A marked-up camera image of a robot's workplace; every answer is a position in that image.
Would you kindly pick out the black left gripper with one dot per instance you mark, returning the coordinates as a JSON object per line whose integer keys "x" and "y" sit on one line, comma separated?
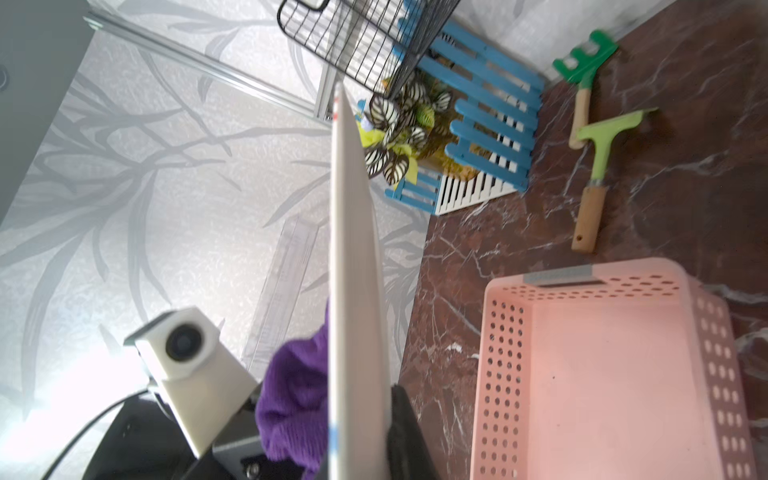
{"x": 143, "y": 443}

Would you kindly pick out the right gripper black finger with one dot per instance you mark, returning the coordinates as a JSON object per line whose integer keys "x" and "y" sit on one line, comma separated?
{"x": 407, "y": 451}

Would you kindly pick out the plaid striped white plate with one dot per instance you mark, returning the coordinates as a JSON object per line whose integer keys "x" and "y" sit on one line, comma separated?
{"x": 358, "y": 372}

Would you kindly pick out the purple cloth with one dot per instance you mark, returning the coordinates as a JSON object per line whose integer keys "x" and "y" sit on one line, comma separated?
{"x": 292, "y": 411}

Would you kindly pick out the pink perforated plastic basket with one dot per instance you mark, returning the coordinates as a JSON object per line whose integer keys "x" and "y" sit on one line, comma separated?
{"x": 623, "y": 370}

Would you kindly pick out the green toy hoe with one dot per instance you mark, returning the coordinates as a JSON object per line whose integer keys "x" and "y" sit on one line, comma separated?
{"x": 601, "y": 134}

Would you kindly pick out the potted plant in yellow pot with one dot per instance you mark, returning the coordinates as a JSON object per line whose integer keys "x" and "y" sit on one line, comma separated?
{"x": 409, "y": 131}

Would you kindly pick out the blue white slatted crate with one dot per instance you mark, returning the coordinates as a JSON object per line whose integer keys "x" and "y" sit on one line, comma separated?
{"x": 498, "y": 103}

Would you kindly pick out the green toy rake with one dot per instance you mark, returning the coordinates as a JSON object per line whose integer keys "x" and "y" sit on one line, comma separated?
{"x": 582, "y": 74}

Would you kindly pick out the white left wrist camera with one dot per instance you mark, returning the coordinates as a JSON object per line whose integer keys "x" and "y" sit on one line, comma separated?
{"x": 201, "y": 381}

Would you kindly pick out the clear acrylic wall shelf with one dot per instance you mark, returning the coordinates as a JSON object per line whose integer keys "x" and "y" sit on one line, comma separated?
{"x": 280, "y": 313}

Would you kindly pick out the aluminium frame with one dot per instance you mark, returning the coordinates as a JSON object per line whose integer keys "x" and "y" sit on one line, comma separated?
{"x": 217, "y": 70}

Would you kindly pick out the black wire wall rack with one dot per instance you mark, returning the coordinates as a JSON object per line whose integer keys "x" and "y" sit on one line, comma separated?
{"x": 377, "y": 44}

